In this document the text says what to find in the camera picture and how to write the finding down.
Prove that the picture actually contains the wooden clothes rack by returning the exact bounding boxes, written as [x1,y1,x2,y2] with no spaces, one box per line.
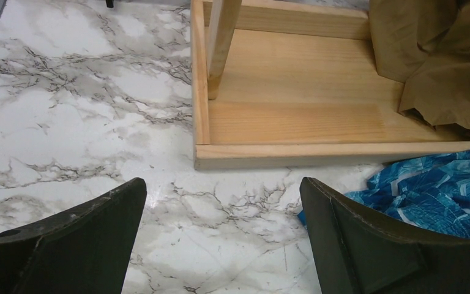
[191,1,470,170]

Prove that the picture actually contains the khaki brown shorts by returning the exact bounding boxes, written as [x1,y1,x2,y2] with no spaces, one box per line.
[369,1,470,138]

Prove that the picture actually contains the dark blue patterned shorts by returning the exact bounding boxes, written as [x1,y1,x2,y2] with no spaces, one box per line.
[297,149,470,241]

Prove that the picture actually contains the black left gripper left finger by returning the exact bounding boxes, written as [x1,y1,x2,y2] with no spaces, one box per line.
[0,178,147,293]

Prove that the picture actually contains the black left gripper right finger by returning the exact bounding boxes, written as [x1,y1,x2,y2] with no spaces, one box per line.
[299,177,470,293]

